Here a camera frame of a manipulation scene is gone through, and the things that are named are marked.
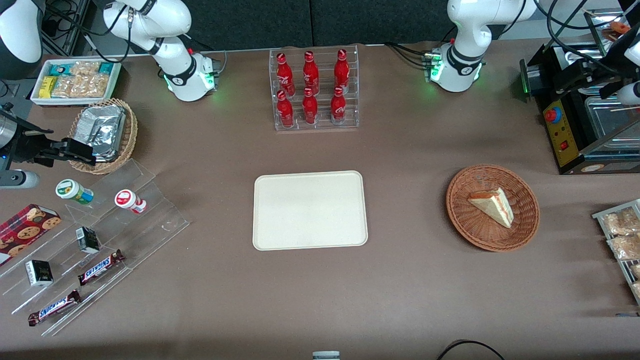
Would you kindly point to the triangular sandwich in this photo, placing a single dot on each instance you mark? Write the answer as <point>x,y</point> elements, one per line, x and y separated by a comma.
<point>495,206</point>

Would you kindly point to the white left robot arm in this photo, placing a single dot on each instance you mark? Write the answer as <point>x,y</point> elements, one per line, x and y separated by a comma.
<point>462,60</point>

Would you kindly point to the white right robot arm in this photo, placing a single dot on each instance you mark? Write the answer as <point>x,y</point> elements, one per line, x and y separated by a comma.
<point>177,75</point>

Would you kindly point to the tan wicker basket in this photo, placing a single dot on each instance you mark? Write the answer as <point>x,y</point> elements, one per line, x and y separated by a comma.
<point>129,140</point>

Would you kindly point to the grey metal snack tray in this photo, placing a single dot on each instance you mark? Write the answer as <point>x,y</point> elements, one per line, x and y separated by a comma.
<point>600,216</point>

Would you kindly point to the round brown wicker basket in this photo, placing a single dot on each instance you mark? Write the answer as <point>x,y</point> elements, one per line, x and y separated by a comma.
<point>470,220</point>

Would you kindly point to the cream plastic serving tray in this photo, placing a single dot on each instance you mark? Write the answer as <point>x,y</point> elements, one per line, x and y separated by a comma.
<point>310,210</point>

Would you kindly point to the steel warmer pan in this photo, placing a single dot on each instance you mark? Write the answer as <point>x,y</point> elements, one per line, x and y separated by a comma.
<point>607,117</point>
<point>580,54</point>

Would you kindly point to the silver foil wrapped packs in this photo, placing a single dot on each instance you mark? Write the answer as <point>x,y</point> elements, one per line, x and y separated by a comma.
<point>100,130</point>

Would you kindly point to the green lid yogurt cup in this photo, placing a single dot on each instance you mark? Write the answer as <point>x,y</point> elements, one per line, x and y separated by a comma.
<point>72,191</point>

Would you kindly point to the red emergency stop button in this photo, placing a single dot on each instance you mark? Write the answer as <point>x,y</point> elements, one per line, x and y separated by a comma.
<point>552,115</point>

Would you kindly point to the red plaid cookie box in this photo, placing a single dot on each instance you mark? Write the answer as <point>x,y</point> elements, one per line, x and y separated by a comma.
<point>25,230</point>

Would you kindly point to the black food warmer cabinet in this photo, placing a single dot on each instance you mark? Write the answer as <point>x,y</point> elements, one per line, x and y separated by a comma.
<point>567,135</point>

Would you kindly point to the clear bag of nuts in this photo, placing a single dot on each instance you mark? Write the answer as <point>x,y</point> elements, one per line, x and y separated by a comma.
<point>82,86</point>
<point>85,68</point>

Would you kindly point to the orange fried food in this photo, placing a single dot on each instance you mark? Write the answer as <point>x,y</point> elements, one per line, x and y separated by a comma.
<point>619,27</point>

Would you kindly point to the white rectangular snack bin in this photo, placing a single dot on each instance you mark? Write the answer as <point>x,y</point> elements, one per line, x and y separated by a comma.
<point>36,97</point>

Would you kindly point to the yellow snack packet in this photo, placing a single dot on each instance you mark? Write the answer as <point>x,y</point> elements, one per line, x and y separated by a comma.
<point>47,87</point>

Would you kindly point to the red lid yogurt cup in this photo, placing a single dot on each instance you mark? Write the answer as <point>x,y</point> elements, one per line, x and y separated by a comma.
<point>127,200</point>

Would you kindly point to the teal snack packet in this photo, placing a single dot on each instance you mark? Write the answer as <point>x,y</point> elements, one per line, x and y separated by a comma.
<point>105,68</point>
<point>59,69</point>

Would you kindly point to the small black drink carton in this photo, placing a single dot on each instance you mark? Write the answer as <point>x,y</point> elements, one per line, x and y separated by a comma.
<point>39,273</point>
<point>88,240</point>

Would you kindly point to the clear acrylic stepped shelf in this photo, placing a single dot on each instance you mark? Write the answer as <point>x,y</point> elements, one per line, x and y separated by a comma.
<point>150,225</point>

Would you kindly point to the brown Snickers bar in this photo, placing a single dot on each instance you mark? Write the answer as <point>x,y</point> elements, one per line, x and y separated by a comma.
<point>54,307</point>
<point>100,267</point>

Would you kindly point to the clear bag of crackers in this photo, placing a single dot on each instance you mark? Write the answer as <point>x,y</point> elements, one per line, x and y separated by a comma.
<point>622,221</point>
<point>626,247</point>
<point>636,271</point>

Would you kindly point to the red cola bottle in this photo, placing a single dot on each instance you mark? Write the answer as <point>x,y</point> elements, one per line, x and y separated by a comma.
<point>338,107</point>
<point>342,72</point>
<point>285,111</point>
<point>310,107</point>
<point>310,74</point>
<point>285,75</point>

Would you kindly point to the clear acrylic bottle rack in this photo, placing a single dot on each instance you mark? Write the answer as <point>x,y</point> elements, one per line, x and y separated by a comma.
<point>320,127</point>

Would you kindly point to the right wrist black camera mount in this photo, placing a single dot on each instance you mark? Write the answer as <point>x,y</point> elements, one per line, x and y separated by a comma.
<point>35,142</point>

